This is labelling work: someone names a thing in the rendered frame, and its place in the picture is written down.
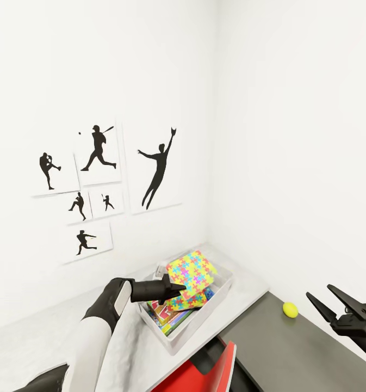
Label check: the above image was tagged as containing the toy box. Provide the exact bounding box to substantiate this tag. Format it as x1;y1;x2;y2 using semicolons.
134;259;234;356

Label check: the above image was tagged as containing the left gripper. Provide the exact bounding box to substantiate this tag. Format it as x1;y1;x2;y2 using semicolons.
144;273;187;305

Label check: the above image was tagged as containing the jigsaw puzzle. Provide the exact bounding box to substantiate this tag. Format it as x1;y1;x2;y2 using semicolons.
166;290;207;313
165;250;217;299

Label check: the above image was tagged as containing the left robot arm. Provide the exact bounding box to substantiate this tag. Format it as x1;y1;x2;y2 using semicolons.
14;260;187;392

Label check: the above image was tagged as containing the tennis ball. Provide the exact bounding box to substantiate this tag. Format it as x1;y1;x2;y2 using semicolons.
283;302;298;318

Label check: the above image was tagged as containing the board game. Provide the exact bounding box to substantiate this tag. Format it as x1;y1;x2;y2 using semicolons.
147;308;195;336
204;287;215;302
146;301;180;326

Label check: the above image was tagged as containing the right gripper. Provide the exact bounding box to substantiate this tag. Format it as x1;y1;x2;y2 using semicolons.
306;284;366;353

